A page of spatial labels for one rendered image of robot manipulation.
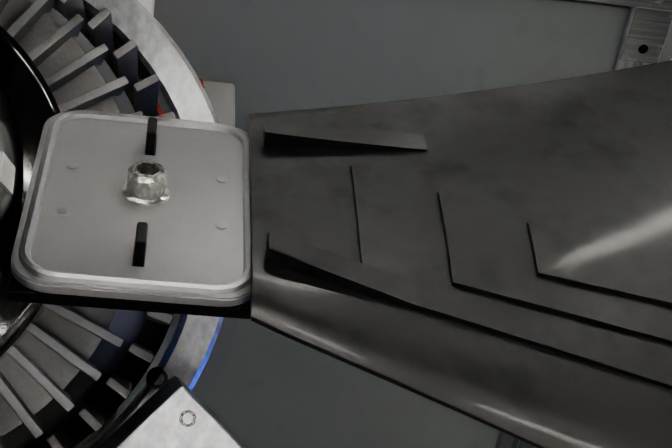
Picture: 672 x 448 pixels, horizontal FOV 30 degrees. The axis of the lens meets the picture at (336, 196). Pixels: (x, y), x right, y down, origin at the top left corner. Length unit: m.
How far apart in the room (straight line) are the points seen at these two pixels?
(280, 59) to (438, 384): 0.83
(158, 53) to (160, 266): 0.23
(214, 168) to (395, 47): 0.77
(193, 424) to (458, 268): 0.14
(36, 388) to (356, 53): 0.72
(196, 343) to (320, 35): 0.62
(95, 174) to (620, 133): 0.17
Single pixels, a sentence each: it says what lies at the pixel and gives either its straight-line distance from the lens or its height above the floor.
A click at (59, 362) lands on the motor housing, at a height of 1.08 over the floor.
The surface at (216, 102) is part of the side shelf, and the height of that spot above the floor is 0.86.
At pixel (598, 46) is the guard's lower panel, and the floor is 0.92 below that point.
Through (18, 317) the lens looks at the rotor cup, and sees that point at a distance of 0.41.
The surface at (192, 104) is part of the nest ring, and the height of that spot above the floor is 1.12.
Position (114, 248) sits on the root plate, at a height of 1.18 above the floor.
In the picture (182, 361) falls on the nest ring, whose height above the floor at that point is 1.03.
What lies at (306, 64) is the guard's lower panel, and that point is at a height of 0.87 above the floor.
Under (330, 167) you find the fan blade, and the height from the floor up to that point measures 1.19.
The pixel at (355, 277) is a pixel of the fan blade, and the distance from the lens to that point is 0.33.
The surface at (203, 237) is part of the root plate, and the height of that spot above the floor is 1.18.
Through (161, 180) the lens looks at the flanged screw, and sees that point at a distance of 0.36.
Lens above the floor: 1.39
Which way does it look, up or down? 33 degrees down
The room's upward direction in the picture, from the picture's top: 11 degrees clockwise
